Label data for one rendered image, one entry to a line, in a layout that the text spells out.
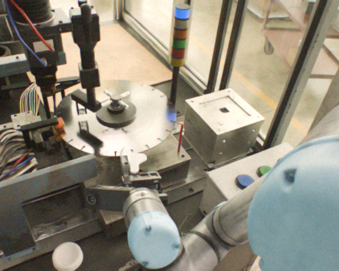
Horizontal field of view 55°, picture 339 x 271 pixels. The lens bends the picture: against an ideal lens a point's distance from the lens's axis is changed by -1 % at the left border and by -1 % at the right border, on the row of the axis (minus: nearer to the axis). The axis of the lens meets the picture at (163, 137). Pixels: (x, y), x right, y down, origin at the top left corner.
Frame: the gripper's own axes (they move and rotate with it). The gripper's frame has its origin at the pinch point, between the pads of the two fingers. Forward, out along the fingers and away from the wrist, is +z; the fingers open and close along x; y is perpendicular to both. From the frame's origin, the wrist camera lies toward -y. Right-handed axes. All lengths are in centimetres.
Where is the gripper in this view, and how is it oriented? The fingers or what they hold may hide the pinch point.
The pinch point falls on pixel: (122, 177)
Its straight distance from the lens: 82.6
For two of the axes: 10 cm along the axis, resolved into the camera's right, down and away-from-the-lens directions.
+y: 9.8, -0.6, 1.9
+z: -2.0, -1.8, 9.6
